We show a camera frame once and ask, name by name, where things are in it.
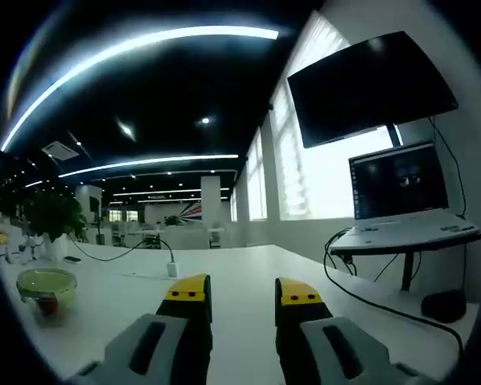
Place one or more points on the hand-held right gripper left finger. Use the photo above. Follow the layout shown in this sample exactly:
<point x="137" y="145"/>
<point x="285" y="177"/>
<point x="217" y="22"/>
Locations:
<point x="172" y="341"/>

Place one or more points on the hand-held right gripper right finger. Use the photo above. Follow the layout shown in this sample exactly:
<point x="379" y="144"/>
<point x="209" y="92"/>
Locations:
<point x="324" y="345"/>

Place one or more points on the red tomato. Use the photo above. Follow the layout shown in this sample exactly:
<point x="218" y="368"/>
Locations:
<point x="48" y="306"/>

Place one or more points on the clear container with latches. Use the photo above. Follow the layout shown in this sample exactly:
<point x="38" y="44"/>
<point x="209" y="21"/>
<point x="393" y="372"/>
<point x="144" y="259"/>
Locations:
<point x="46" y="294"/>

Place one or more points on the green container lid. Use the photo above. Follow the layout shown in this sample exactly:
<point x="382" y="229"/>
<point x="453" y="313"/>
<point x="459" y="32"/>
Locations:
<point x="46" y="279"/>

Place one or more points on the white tabletop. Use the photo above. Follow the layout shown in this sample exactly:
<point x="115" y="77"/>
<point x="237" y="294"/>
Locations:
<point x="240" y="288"/>

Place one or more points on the open white laptop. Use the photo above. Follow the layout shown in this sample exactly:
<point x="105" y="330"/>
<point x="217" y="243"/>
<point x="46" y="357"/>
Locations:
<point x="405" y="200"/>

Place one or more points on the white power adapter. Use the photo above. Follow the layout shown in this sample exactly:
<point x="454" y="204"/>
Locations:
<point x="172" y="268"/>

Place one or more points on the white laptop stand desk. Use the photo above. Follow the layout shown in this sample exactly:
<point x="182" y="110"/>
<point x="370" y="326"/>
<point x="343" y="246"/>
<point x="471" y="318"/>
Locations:
<point x="401" y="248"/>

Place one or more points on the black round object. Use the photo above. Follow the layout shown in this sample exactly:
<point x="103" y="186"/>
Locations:
<point x="443" y="305"/>

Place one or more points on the small black remote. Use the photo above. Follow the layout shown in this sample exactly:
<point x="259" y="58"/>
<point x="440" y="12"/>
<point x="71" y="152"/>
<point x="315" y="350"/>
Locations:
<point x="72" y="259"/>

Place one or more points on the green potted plant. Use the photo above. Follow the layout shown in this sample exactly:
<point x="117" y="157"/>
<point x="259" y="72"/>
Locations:
<point x="48" y="212"/>

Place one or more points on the white ceiling air vent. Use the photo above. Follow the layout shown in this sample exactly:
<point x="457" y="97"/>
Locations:
<point x="60" y="150"/>

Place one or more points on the large black wall monitor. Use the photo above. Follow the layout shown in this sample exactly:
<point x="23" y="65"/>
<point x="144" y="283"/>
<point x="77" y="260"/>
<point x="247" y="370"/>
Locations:
<point x="369" y="88"/>

